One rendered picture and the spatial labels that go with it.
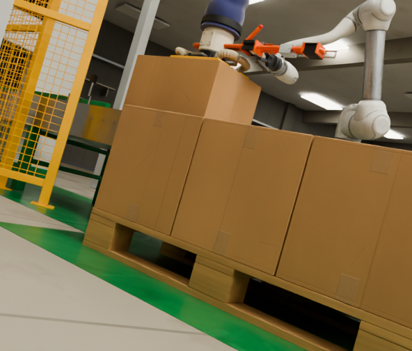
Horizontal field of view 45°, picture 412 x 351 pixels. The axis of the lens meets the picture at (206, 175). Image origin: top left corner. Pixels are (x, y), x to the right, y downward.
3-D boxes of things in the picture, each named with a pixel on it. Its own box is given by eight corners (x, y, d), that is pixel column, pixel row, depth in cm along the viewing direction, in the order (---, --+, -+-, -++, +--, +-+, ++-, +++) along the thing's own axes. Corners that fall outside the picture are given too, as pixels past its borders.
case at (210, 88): (117, 122, 280) (137, 54, 281) (164, 140, 311) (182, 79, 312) (197, 138, 242) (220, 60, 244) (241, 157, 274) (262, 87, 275)
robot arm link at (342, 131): (351, 143, 306) (361, 109, 305) (367, 145, 288) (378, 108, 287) (328, 136, 302) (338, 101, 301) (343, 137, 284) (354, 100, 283)
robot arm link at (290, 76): (280, 81, 272) (265, 69, 280) (293, 90, 285) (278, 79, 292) (292, 65, 270) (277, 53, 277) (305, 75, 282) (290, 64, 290)
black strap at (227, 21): (192, 21, 269) (194, 14, 269) (217, 38, 287) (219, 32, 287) (224, 21, 255) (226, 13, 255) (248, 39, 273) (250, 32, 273)
